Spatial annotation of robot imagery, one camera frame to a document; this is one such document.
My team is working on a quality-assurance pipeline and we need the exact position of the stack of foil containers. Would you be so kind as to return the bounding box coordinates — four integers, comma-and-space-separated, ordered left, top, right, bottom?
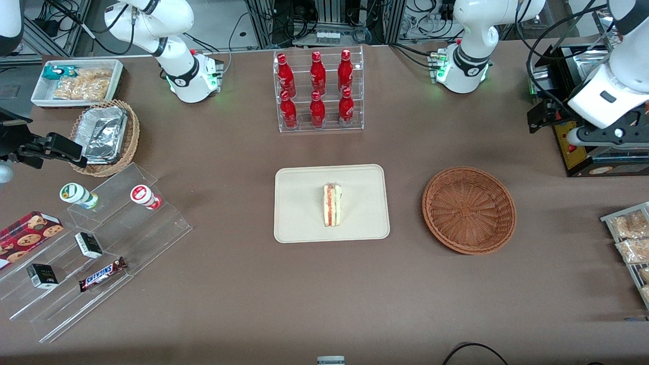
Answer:
81, 105, 127, 164

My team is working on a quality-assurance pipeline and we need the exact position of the clear acrylic bottle rack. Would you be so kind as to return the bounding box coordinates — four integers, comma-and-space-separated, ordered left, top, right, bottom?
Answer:
273, 46, 365, 133

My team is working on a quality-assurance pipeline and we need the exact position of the green label yogurt bottle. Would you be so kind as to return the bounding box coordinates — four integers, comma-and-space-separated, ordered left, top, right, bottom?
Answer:
59, 182, 99, 210

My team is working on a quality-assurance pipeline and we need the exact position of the aluminium frame rack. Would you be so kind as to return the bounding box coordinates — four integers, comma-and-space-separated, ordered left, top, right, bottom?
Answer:
243, 0, 409, 49

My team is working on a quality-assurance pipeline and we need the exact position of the light wicker basket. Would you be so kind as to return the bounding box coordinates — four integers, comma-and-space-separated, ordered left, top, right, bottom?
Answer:
70, 99, 140, 177

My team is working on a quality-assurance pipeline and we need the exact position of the white rectangular plastic bin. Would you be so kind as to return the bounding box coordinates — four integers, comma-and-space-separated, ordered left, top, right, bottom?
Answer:
31, 59, 124, 108

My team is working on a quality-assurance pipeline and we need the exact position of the steel warmer pan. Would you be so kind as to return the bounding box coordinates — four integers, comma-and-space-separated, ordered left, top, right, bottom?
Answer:
570, 51, 609, 92

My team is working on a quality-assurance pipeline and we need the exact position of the red cola bottle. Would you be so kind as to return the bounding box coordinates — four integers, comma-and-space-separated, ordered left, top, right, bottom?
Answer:
277, 54, 296, 97
338, 49, 354, 93
310, 91, 326, 127
338, 88, 355, 126
310, 51, 327, 94
280, 91, 298, 129

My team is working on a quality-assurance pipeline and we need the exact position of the grey wire snack rack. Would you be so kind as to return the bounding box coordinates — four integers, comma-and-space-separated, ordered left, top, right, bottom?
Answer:
601, 202, 649, 310

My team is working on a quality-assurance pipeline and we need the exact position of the black food warmer cabinet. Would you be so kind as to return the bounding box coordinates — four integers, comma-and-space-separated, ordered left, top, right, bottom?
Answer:
527, 8, 649, 178

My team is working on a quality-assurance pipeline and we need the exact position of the black floor cable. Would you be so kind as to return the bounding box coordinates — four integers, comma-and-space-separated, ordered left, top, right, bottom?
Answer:
441, 343, 510, 365

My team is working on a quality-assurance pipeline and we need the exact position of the clear acrylic stepped shelf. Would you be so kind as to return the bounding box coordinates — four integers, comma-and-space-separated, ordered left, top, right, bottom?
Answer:
0, 162, 193, 344

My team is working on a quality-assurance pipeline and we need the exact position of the triangular sandwich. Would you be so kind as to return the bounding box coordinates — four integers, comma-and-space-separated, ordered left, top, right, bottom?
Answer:
323, 184, 342, 227

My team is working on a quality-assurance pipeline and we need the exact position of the round brown wicker basket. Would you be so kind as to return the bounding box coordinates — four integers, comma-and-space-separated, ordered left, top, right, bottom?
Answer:
422, 167, 517, 255

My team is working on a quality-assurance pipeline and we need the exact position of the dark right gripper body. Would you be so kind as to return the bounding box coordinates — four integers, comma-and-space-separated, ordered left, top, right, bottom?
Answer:
0, 109, 32, 162

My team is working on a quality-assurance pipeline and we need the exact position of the teal snack packet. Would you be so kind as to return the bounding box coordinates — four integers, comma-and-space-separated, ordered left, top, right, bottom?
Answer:
42, 65, 77, 81

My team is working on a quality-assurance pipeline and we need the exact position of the red cookie box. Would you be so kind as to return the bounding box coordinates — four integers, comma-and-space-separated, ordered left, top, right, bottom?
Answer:
0, 211, 64, 269

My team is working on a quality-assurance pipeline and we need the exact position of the red label yogurt bottle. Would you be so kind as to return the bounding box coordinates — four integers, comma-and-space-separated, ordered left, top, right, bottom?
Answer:
130, 185, 162, 210

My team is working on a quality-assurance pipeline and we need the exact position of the snickers chocolate bar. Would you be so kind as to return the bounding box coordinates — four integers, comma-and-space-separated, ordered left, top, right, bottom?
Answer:
79, 257, 127, 293

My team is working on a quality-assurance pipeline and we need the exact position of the clear bag of crackers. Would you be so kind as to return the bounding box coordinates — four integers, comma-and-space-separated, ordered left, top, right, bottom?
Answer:
53, 68, 113, 101

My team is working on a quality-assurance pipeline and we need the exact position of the small black carton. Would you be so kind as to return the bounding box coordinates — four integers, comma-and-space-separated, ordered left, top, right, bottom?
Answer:
75, 232, 103, 259
26, 264, 59, 289

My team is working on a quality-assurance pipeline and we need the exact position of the beige rectangular serving tray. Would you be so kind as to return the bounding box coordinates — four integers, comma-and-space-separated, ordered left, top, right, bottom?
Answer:
274, 164, 390, 243

